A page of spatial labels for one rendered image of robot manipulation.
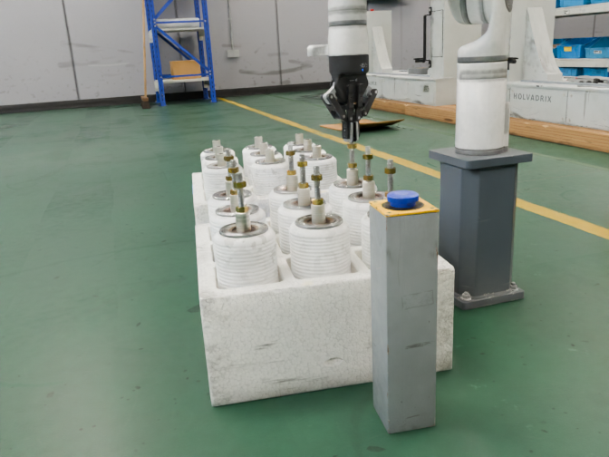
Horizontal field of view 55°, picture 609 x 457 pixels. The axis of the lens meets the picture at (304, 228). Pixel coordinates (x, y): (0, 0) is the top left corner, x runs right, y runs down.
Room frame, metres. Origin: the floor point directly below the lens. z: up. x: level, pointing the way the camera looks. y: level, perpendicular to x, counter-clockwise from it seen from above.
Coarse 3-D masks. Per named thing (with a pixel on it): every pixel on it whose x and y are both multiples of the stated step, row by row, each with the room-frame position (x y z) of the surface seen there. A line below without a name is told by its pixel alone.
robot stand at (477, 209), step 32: (448, 160) 1.11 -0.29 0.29; (480, 160) 1.06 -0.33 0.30; (512, 160) 1.08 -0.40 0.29; (448, 192) 1.13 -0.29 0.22; (480, 192) 1.07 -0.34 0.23; (512, 192) 1.09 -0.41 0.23; (448, 224) 1.13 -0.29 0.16; (480, 224) 1.07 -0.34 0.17; (512, 224) 1.09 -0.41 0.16; (448, 256) 1.12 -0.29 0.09; (480, 256) 1.07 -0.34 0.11; (512, 256) 1.11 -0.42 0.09; (480, 288) 1.07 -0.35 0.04; (512, 288) 1.10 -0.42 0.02
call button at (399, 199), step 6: (390, 192) 0.73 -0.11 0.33; (396, 192) 0.72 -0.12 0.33; (402, 192) 0.72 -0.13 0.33; (408, 192) 0.72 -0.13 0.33; (414, 192) 0.72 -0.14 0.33; (390, 198) 0.71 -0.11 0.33; (396, 198) 0.70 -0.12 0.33; (402, 198) 0.70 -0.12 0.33; (408, 198) 0.70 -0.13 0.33; (414, 198) 0.70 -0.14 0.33; (396, 204) 0.71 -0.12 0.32; (402, 204) 0.70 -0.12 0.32; (408, 204) 0.70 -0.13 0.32; (414, 204) 0.71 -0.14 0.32
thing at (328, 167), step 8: (312, 160) 1.40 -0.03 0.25; (320, 160) 1.40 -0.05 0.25; (328, 160) 1.40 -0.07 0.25; (312, 168) 1.40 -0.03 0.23; (320, 168) 1.39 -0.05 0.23; (328, 168) 1.40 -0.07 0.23; (328, 176) 1.40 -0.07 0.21; (336, 176) 1.43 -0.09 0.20; (312, 184) 1.40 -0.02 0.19; (320, 184) 1.39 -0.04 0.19; (328, 184) 1.40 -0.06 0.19
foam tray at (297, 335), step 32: (288, 256) 0.92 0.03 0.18; (352, 256) 0.91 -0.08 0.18; (256, 288) 0.79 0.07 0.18; (288, 288) 0.79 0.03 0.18; (320, 288) 0.80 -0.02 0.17; (352, 288) 0.80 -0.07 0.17; (448, 288) 0.83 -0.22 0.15; (224, 320) 0.77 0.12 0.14; (256, 320) 0.78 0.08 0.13; (288, 320) 0.79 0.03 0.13; (320, 320) 0.80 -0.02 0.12; (352, 320) 0.80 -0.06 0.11; (448, 320) 0.83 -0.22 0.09; (224, 352) 0.77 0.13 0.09; (256, 352) 0.78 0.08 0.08; (288, 352) 0.79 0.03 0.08; (320, 352) 0.80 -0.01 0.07; (352, 352) 0.80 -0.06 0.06; (448, 352) 0.83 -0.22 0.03; (224, 384) 0.77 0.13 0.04; (256, 384) 0.78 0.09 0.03; (288, 384) 0.79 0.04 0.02; (320, 384) 0.79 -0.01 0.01; (352, 384) 0.81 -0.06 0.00
